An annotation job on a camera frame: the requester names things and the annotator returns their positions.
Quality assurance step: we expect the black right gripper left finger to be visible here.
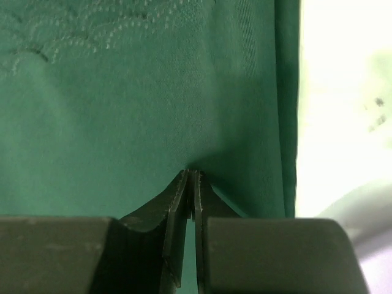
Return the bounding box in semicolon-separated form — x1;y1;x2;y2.
89;170;187;293

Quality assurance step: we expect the dark green cloth placemat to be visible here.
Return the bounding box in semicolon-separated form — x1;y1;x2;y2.
0;0;303;218

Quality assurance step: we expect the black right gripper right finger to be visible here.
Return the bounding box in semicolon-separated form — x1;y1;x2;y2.
191;170;239;293

